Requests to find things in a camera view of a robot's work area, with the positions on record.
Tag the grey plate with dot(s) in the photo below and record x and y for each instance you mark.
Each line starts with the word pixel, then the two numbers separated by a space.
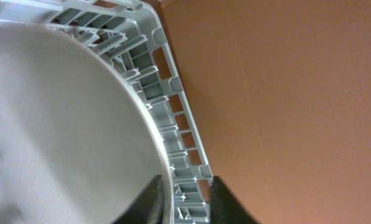
pixel 77 145

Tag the grey dishwasher rack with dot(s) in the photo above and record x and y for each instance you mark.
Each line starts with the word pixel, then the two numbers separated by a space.
pixel 131 36

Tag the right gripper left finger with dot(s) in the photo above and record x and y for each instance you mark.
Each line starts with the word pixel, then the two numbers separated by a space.
pixel 148 207

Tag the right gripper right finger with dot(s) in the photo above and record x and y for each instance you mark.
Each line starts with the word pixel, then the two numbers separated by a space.
pixel 225 208

